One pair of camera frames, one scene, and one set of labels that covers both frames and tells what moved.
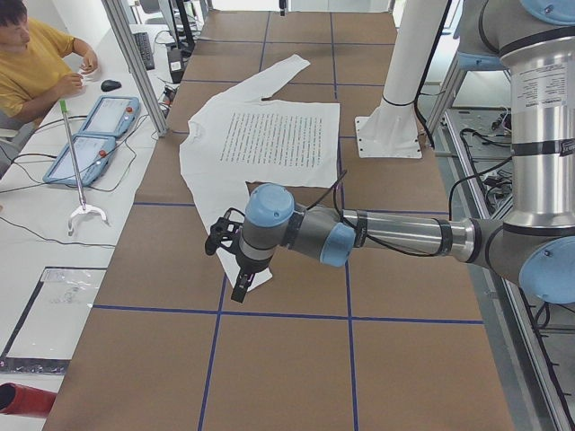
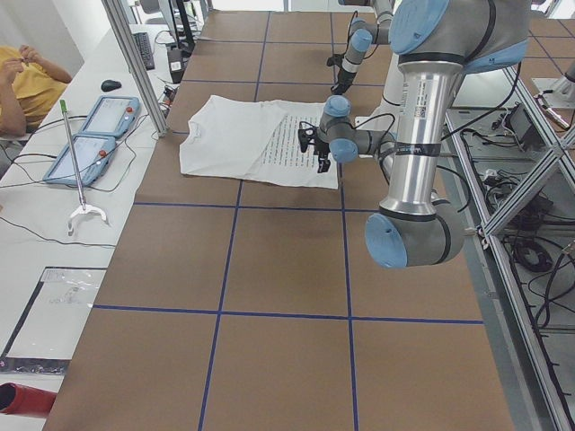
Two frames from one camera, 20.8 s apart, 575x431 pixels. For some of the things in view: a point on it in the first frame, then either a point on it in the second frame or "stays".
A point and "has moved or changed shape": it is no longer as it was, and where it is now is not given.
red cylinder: x=16 y=399 stays
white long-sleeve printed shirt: x=240 y=138 has moved or changed shape
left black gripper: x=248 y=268 → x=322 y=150
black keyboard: x=145 y=49 stays
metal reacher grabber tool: x=85 y=208 stays
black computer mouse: x=110 y=85 stays
